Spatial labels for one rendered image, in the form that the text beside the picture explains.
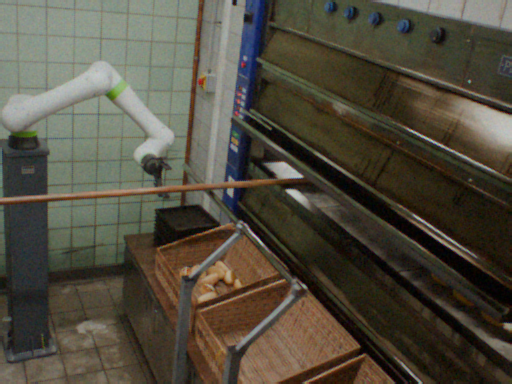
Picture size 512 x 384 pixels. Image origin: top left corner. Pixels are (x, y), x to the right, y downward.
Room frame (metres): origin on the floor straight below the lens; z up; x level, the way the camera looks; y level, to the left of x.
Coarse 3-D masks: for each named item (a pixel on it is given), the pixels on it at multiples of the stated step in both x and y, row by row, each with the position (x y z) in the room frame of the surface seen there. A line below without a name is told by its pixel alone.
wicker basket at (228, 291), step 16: (192, 240) 2.79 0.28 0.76; (224, 240) 2.88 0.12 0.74; (240, 240) 2.84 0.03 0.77; (160, 256) 2.63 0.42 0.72; (176, 256) 2.75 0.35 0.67; (192, 256) 2.79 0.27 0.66; (208, 256) 2.84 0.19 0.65; (224, 256) 2.89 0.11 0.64; (240, 256) 2.78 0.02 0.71; (256, 256) 2.68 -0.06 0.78; (160, 272) 2.63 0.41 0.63; (176, 272) 2.72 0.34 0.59; (208, 272) 2.78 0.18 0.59; (240, 272) 2.73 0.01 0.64; (256, 272) 2.62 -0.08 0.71; (272, 272) 2.53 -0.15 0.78; (176, 288) 2.42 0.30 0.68; (224, 288) 2.63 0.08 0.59; (240, 288) 2.33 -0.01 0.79; (256, 288) 2.38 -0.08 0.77; (176, 304) 2.41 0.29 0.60; (192, 304) 2.24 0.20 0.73; (208, 304) 2.26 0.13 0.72; (192, 320) 2.22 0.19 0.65; (208, 320) 2.26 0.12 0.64; (256, 320) 2.38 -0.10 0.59
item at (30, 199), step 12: (252, 180) 2.62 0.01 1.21; (264, 180) 2.64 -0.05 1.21; (276, 180) 2.67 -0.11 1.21; (288, 180) 2.70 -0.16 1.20; (300, 180) 2.73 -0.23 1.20; (84, 192) 2.22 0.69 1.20; (96, 192) 2.24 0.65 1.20; (108, 192) 2.27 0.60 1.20; (120, 192) 2.29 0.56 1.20; (132, 192) 2.31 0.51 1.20; (144, 192) 2.34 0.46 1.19; (156, 192) 2.37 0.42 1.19; (168, 192) 2.39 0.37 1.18; (0, 204) 2.05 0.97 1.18
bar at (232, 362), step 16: (192, 176) 2.68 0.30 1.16; (208, 192) 2.49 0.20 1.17; (224, 208) 2.33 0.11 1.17; (240, 224) 2.19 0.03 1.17; (256, 240) 2.06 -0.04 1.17; (272, 256) 1.95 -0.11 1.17; (192, 272) 2.10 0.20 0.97; (288, 272) 1.85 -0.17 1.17; (192, 288) 2.09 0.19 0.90; (304, 288) 1.76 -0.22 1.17; (288, 304) 1.74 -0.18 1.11; (272, 320) 1.71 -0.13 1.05; (176, 336) 2.08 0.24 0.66; (256, 336) 1.69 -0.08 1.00; (176, 352) 2.07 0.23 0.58; (240, 352) 1.65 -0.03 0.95; (176, 368) 2.06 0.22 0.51; (224, 368) 1.67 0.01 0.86
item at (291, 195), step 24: (264, 168) 2.89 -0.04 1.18; (288, 192) 2.60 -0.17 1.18; (312, 216) 2.39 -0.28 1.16; (336, 240) 2.22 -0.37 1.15; (384, 264) 2.00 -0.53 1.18; (408, 288) 1.84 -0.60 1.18; (432, 312) 1.70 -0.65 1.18; (456, 336) 1.60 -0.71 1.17; (480, 360) 1.50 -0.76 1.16; (504, 360) 1.48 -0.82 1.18
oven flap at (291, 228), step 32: (256, 192) 2.89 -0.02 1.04; (288, 224) 2.57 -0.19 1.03; (320, 256) 2.30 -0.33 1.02; (352, 288) 2.07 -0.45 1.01; (352, 320) 1.96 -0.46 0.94; (384, 320) 1.88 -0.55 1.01; (416, 320) 1.79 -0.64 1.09; (384, 352) 1.78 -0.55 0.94; (416, 352) 1.71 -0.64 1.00; (448, 352) 1.63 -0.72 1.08
